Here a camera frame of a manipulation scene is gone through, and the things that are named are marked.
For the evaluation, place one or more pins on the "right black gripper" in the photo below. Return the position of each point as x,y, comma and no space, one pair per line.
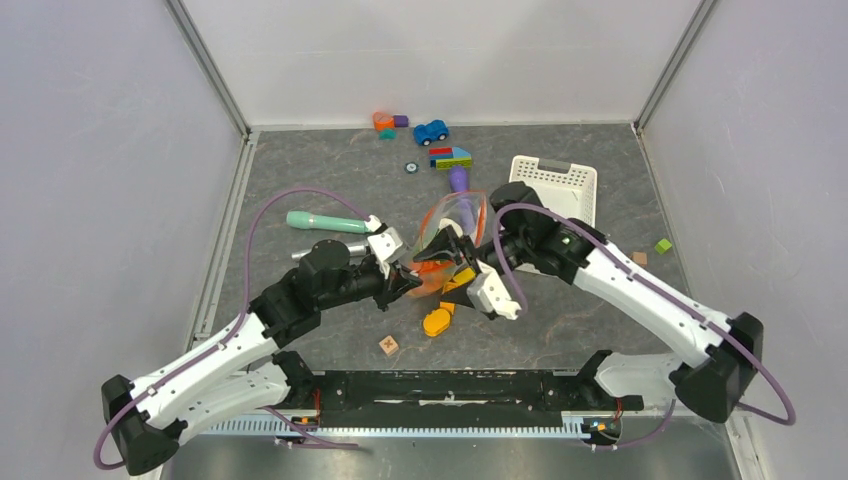
444,246

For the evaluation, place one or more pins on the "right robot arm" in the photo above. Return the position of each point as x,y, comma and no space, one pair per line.
713,357

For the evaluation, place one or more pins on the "white plastic basket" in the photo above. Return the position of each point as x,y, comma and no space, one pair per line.
565,188

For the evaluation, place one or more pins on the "small green cube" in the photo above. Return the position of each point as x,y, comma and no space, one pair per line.
663,246

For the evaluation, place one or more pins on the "teal small block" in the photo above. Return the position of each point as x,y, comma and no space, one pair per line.
387,134

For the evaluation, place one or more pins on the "multicolour brick stack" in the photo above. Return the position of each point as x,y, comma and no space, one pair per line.
447,157

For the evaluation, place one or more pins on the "orange oval block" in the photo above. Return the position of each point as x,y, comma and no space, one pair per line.
436,322

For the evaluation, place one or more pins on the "clear zip bag orange zipper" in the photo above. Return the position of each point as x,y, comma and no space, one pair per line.
442,215

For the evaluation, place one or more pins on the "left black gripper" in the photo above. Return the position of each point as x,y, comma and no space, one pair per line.
399,281

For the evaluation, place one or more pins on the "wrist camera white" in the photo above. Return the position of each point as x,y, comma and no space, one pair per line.
385,243
488,294

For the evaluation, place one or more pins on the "wooden cube with X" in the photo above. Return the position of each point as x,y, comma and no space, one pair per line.
389,345

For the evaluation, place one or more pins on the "small wooden cube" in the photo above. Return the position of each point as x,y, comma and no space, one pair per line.
640,258

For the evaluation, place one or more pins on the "blue toy car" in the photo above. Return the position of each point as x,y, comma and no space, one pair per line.
426,134

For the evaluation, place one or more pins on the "silver toy microphone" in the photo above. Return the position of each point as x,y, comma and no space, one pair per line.
356,249

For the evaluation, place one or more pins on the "orange pumpkin toy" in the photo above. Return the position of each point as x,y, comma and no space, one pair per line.
433,274

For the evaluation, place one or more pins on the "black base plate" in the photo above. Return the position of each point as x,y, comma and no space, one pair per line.
447,398

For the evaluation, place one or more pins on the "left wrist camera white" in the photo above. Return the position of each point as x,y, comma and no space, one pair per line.
385,243

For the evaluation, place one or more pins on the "yellow brick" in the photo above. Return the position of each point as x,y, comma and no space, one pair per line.
459,279

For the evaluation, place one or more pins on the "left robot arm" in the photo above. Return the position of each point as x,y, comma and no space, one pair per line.
149,417

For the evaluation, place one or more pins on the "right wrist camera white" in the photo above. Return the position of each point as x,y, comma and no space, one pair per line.
488,294

